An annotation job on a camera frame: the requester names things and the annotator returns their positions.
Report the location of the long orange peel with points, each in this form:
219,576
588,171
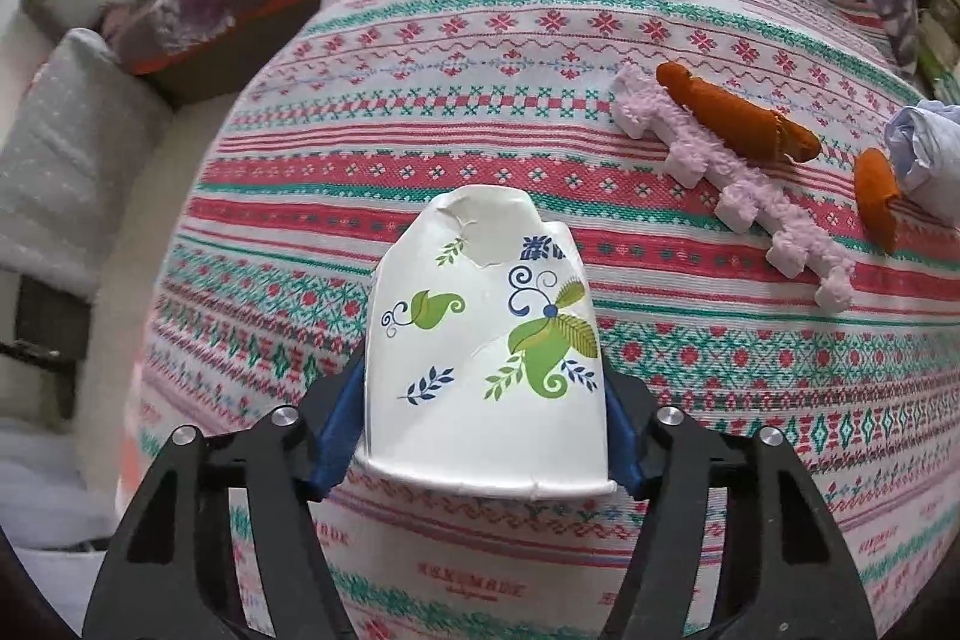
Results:
735,111

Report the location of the grey dotted cushion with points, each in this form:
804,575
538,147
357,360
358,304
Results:
67,160

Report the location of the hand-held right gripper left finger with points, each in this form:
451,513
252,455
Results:
330,430

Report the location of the leaf print paper cup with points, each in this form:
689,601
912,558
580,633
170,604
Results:
465,385

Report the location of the crumpled grey plastic bag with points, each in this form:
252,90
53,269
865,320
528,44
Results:
930,153

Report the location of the small orange peel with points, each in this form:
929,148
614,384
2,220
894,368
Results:
874,190

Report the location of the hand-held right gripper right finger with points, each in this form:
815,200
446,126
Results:
622,437

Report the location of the patterned striped tablecloth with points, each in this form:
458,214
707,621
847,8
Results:
450,85

